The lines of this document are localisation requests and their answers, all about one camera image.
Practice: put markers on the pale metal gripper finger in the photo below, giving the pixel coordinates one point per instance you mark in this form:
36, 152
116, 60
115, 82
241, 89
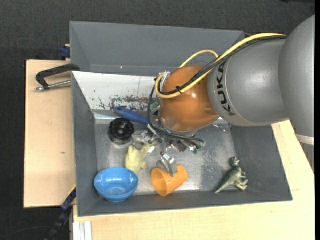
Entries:
161, 164
171, 166

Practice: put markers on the orange plastic cup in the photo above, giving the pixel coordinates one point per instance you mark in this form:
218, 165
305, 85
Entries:
170, 184

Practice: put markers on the pale yellow toy animal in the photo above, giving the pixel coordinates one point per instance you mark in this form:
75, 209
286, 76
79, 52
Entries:
136, 159

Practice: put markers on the grey metal bin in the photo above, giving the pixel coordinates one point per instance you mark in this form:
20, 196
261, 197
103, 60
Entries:
215, 159

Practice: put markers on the blue bowl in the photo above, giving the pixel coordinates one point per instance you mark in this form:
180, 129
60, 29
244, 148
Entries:
115, 184

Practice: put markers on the black ribbed round part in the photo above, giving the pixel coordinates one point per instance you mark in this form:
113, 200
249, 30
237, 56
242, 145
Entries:
121, 131

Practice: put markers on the green toy dinosaur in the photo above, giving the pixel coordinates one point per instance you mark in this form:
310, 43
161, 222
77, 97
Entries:
232, 177

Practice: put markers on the brown cardboard board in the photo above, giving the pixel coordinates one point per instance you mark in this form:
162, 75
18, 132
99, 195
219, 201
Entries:
47, 134

